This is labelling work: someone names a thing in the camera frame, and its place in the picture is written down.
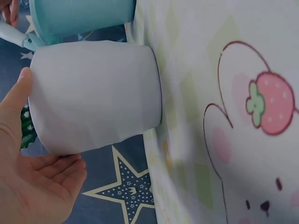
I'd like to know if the person's right hand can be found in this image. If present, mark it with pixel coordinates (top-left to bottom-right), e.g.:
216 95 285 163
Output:
0 0 20 28

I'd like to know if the person's left hand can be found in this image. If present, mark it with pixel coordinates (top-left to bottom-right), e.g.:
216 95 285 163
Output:
0 68 87 224

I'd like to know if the teal pot with pale handle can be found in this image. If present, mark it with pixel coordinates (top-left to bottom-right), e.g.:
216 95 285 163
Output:
0 0 137 51

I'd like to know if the pale white cup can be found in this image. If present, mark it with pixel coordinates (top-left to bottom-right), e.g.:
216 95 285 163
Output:
28 40 163 156

